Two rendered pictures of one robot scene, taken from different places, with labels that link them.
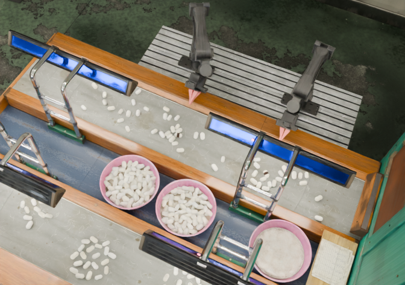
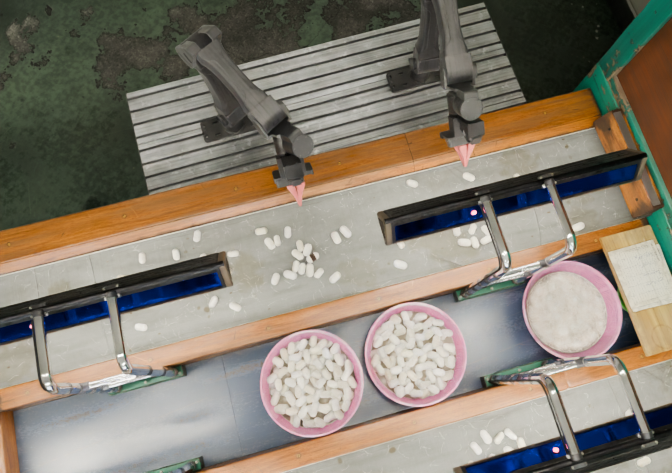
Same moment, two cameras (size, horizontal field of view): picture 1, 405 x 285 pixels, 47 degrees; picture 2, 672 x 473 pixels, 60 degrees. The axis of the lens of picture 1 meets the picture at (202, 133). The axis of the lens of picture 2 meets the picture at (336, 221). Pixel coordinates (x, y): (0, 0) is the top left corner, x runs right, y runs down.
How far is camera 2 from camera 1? 0.95 m
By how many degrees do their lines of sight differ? 21
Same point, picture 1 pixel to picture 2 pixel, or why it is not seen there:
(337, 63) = not seen: outside the picture
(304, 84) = (458, 60)
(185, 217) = (424, 366)
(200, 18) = (224, 65)
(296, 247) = (582, 287)
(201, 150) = (361, 252)
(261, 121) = (404, 146)
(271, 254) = (563, 322)
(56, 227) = not seen: outside the picture
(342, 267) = (657, 270)
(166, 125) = (282, 255)
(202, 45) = (262, 108)
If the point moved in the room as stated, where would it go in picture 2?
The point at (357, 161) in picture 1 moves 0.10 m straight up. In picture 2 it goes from (562, 108) to (576, 92)
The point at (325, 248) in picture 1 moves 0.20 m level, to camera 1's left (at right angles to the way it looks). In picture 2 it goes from (621, 262) to (566, 304)
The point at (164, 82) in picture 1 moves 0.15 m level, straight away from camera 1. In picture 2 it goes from (223, 192) to (189, 156)
